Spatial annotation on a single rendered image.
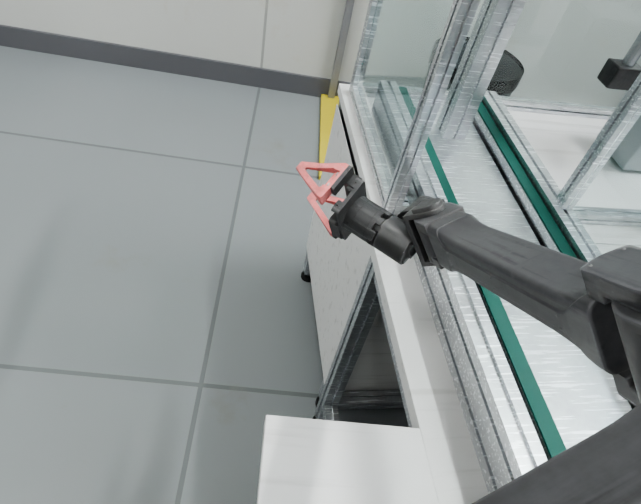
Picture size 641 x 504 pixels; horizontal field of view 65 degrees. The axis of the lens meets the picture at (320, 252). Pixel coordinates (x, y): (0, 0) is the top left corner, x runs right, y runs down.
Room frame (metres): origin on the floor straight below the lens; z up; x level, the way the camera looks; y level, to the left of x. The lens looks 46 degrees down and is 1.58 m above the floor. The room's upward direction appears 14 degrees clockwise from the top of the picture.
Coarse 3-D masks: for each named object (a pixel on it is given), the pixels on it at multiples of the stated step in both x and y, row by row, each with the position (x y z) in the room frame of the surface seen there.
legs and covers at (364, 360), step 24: (360, 288) 0.76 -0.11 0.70; (360, 312) 0.72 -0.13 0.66; (360, 336) 0.73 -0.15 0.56; (384, 336) 0.81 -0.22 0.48; (336, 360) 0.75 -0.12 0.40; (360, 360) 0.79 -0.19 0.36; (384, 360) 0.82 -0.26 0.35; (336, 384) 0.73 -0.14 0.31; (360, 384) 0.80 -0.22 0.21; (384, 384) 0.83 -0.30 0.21; (336, 408) 0.72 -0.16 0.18; (360, 408) 0.76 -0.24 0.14
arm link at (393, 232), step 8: (392, 216) 0.56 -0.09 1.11; (384, 224) 0.54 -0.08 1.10; (392, 224) 0.54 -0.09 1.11; (400, 224) 0.54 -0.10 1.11; (384, 232) 0.53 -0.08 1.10; (392, 232) 0.53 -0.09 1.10; (400, 232) 0.53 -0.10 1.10; (376, 240) 0.53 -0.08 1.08; (384, 240) 0.52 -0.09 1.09; (392, 240) 0.52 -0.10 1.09; (400, 240) 0.52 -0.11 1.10; (408, 240) 0.52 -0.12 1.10; (376, 248) 0.53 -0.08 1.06; (384, 248) 0.52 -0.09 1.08; (392, 248) 0.52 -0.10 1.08; (400, 248) 0.51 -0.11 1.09; (408, 248) 0.52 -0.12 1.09; (392, 256) 0.51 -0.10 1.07; (400, 256) 0.51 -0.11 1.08; (408, 256) 0.51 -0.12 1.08; (400, 264) 0.51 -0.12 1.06
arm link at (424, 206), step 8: (416, 200) 0.62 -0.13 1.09; (424, 200) 0.55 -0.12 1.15; (432, 200) 0.54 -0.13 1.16; (440, 200) 0.53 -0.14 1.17; (408, 208) 0.60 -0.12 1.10; (416, 208) 0.53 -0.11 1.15; (424, 208) 0.52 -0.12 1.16; (432, 208) 0.52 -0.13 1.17; (440, 208) 0.52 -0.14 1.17; (400, 216) 0.59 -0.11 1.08; (408, 216) 0.53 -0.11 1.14; (416, 216) 0.52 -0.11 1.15; (424, 216) 0.52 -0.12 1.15; (408, 224) 0.52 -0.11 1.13; (408, 232) 0.52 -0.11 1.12; (416, 232) 0.52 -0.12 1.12; (416, 240) 0.52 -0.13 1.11; (416, 248) 0.51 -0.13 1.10; (424, 248) 0.52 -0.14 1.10; (424, 256) 0.51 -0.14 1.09; (424, 264) 0.50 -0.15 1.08; (432, 264) 0.50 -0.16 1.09
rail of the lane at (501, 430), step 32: (416, 256) 0.73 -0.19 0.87; (448, 288) 0.60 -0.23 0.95; (448, 320) 0.55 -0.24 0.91; (480, 320) 0.53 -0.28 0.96; (448, 352) 0.51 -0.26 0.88; (480, 352) 0.47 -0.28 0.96; (480, 384) 0.43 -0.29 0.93; (512, 384) 0.42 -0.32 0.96; (480, 416) 0.39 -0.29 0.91; (512, 416) 0.37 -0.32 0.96; (480, 448) 0.35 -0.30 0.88; (512, 448) 0.32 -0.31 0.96
